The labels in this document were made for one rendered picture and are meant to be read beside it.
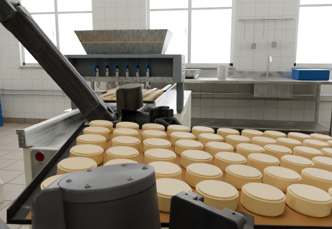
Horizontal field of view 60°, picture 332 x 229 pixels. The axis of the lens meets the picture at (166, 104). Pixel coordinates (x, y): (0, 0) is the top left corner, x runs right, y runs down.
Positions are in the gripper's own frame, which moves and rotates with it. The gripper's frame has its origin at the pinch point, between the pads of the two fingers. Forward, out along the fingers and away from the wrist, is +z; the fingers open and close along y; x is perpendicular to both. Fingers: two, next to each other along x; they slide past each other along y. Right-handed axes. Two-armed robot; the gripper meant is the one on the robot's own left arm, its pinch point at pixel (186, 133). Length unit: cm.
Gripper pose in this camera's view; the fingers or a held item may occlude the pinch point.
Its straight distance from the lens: 68.5
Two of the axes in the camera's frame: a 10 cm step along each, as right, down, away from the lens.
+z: 7.7, 1.4, -6.2
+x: -6.3, 0.7, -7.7
